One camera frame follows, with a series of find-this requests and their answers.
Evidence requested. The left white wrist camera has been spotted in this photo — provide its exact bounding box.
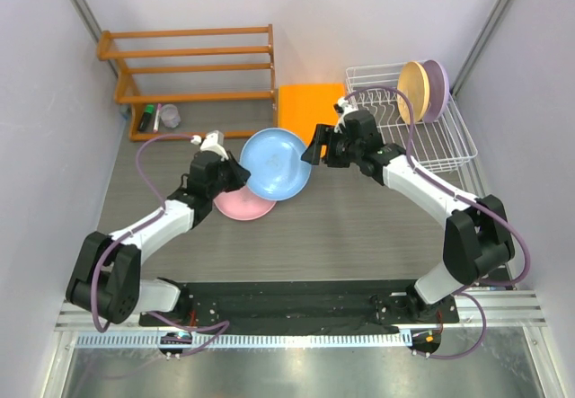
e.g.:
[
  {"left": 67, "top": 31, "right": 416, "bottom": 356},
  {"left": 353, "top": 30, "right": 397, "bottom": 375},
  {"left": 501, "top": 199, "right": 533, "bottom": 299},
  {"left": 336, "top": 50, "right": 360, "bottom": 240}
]
[{"left": 190, "top": 130, "right": 229, "bottom": 161}]

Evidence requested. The yellow plate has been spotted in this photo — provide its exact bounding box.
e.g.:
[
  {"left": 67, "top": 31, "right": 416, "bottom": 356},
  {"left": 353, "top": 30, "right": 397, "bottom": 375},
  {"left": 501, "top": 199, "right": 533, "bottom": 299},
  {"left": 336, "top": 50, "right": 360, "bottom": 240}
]
[{"left": 397, "top": 61, "right": 430, "bottom": 122}]

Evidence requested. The perforated cable duct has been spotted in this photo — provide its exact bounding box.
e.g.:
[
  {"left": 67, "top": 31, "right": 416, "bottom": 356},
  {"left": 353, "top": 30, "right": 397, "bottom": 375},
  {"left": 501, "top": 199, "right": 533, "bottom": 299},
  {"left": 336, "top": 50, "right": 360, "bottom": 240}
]
[{"left": 75, "top": 330, "right": 411, "bottom": 349}]

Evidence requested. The left controller board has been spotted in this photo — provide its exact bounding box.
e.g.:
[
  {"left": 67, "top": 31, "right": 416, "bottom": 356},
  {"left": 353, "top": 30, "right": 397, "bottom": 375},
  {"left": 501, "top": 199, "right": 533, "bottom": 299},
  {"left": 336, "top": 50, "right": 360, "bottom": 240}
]
[{"left": 158, "top": 332, "right": 193, "bottom": 360}]

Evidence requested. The purple plate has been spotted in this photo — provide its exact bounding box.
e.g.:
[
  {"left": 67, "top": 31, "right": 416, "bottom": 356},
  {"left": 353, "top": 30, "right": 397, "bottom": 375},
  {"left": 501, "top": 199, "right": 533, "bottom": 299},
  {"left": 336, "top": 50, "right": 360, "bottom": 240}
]
[{"left": 423, "top": 59, "right": 449, "bottom": 123}]

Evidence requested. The right controller board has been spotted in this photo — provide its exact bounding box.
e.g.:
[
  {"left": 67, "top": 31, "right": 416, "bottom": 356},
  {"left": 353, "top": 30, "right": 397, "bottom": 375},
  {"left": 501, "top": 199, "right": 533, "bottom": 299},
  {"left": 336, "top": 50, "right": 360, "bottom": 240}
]
[{"left": 410, "top": 329, "right": 442, "bottom": 358}]

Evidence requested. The white wire dish rack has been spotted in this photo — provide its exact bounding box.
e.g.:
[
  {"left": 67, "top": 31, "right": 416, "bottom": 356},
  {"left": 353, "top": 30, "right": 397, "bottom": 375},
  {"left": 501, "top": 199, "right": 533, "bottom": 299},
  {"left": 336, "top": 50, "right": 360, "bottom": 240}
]
[{"left": 345, "top": 63, "right": 477, "bottom": 173}]

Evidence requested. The wooden shelf rack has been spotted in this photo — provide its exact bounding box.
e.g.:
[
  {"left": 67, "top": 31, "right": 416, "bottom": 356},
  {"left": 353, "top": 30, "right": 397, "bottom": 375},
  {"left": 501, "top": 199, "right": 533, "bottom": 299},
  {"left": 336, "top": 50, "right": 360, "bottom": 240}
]
[{"left": 96, "top": 24, "right": 279, "bottom": 142}]

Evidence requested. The pink plate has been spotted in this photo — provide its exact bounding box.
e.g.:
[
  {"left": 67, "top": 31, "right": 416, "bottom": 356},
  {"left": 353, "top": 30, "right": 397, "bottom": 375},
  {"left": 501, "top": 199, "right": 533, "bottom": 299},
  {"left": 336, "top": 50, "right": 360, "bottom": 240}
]
[{"left": 214, "top": 187, "right": 276, "bottom": 221}]

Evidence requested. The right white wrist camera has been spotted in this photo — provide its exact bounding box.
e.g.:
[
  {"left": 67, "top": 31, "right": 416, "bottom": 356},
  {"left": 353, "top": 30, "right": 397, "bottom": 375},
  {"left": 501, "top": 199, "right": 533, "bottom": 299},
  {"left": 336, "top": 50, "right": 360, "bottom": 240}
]
[{"left": 333, "top": 97, "right": 358, "bottom": 133}]

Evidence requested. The clear plastic cup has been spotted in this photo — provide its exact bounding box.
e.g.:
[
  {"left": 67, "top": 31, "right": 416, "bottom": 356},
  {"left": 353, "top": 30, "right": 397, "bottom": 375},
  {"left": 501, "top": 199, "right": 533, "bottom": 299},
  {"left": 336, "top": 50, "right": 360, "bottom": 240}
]
[{"left": 160, "top": 104, "right": 181, "bottom": 128}]

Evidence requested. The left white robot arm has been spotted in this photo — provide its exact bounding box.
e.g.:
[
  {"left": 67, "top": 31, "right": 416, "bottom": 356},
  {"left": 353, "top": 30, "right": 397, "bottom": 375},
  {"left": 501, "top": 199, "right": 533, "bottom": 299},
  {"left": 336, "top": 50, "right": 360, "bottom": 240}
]
[{"left": 66, "top": 152, "right": 251, "bottom": 332}]

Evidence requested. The aluminium frame rail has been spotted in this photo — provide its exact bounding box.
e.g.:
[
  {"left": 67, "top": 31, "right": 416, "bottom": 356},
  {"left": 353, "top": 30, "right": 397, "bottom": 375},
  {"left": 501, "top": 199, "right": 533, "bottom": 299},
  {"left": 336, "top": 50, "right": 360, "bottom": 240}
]
[{"left": 55, "top": 288, "right": 546, "bottom": 332}]

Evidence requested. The green highlighter marker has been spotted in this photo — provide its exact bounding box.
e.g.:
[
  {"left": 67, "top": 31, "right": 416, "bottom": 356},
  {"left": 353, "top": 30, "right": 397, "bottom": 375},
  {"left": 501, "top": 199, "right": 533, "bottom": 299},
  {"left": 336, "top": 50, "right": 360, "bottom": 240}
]
[{"left": 137, "top": 104, "right": 155, "bottom": 132}]

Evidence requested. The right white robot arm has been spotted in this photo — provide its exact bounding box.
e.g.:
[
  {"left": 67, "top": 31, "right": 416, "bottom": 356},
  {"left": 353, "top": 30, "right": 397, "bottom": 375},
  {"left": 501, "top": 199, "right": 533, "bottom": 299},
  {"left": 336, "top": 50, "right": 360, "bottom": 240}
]
[{"left": 301, "top": 111, "right": 515, "bottom": 322}]

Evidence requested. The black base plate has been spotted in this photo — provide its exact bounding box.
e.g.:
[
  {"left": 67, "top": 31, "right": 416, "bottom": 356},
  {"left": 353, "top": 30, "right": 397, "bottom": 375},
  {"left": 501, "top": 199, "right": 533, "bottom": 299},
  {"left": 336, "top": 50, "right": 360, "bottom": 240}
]
[{"left": 138, "top": 279, "right": 459, "bottom": 336}]

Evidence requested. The blue plate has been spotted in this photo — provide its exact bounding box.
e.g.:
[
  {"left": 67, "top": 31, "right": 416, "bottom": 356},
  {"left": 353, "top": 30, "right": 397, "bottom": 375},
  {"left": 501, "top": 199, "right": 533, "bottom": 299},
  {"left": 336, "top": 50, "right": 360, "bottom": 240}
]
[{"left": 240, "top": 128, "right": 312, "bottom": 201}]

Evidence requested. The pink white marker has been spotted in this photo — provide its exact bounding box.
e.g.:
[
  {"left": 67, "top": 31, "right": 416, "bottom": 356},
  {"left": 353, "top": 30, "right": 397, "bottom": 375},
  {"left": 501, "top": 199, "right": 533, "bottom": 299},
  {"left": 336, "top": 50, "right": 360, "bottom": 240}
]
[{"left": 153, "top": 103, "right": 162, "bottom": 134}]

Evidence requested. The orange folder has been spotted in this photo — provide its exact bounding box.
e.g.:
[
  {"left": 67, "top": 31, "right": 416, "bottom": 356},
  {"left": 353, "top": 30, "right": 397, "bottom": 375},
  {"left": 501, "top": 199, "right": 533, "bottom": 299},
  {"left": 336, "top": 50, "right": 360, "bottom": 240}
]
[{"left": 278, "top": 84, "right": 346, "bottom": 146}]

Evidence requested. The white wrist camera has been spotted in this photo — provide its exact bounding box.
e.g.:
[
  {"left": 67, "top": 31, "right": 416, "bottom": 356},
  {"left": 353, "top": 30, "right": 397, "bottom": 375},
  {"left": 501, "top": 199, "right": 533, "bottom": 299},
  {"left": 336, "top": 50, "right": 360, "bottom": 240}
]
[
  {"left": 333, "top": 97, "right": 358, "bottom": 133},
  {"left": 190, "top": 130, "right": 229, "bottom": 161}
]

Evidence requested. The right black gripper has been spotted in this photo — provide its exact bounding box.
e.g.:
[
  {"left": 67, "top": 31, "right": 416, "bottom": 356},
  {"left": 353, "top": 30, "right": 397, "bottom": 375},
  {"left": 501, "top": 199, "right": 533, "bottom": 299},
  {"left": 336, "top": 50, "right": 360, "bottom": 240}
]
[{"left": 302, "top": 124, "right": 362, "bottom": 168}]

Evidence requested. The controller board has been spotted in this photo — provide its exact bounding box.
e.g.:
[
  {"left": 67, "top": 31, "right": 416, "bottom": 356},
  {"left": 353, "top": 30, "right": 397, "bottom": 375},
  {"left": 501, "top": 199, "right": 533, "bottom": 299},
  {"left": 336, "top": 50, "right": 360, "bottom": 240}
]
[
  {"left": 410, "top": 329, "right": 442, "bottom": 358},
  {"left": 158, "top": 332, "right": 193, "bottom": 360}
]

